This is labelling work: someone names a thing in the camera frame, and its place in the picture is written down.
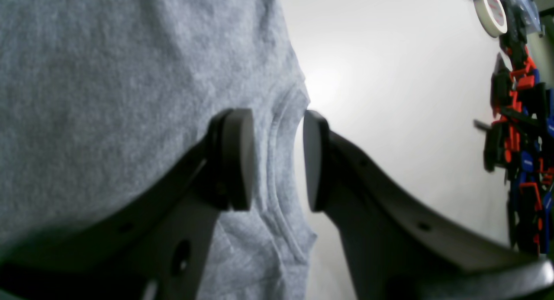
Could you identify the grey T-shirt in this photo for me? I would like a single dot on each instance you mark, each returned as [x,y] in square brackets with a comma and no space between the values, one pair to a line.
[100,98]

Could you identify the white tape roll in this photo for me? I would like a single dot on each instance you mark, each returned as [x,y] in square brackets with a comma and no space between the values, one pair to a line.
[492,16]

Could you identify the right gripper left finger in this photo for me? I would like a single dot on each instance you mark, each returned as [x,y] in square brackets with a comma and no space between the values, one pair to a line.
[156,247]

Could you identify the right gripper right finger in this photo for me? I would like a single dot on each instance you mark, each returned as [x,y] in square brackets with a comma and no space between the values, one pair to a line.
[396,247]

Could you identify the red blue black parts pile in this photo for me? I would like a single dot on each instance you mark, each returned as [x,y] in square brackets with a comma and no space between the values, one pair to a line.
[521,140]

